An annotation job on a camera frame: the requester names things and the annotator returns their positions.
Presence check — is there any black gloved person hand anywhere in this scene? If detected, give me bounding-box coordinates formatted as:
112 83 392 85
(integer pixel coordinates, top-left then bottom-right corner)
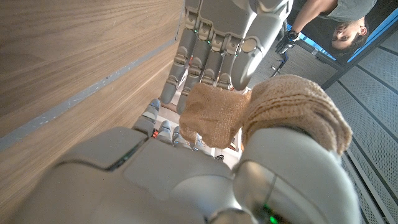
275 32 299 55

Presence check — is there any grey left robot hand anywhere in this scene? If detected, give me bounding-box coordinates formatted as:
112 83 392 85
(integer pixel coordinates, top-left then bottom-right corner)
160 0 295 115

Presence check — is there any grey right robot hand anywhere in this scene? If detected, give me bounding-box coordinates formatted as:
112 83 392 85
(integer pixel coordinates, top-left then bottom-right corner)
6 99 362 224

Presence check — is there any bare person forearm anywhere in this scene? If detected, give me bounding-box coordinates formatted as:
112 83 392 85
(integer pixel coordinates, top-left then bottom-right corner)
292 0 339 34

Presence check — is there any dark haired person head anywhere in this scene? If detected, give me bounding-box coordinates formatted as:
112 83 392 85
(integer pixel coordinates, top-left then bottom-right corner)
330 17 370 59

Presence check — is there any grey t-shirt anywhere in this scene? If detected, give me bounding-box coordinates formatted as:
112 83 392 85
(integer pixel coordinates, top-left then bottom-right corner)
320 0 379 23

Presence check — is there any person in grey shirt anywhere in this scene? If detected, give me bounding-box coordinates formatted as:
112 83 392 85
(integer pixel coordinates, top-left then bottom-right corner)
287 7 398 63

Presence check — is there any grey tape strip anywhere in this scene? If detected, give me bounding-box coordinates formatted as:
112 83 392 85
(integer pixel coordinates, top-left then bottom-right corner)
0 36 185 153

